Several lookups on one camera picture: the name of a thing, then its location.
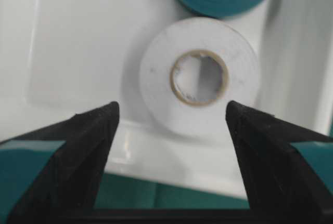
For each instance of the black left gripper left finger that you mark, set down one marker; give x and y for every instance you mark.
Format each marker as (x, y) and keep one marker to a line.
(57, 168)

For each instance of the white tape roll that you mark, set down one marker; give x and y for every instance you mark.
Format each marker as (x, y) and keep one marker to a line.
(192, 70)

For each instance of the white rectangular plastic case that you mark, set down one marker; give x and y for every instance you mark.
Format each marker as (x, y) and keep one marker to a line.
(62, 57)

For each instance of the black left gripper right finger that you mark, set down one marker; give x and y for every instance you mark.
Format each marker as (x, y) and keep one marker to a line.
(283, 166)

